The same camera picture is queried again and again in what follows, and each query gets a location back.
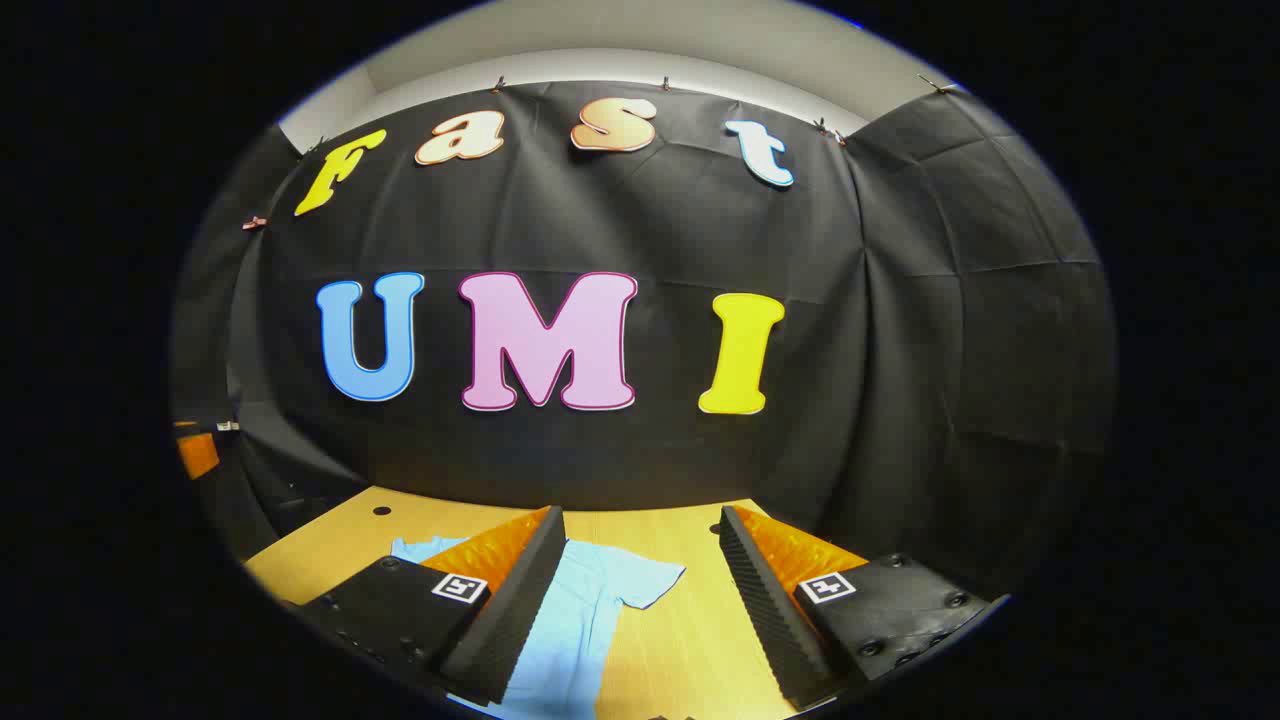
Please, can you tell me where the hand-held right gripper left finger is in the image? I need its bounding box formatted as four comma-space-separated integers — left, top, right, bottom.
298, 505, 568, 708

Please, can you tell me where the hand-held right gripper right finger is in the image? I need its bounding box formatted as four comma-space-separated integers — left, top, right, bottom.
718, 504, 1011, 711

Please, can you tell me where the light blue T-shirt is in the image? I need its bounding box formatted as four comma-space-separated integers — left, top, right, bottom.
390, 536, 687, 720

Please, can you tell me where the black backdrop cloth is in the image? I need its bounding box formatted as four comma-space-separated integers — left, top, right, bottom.
168, 80, 1119, 601

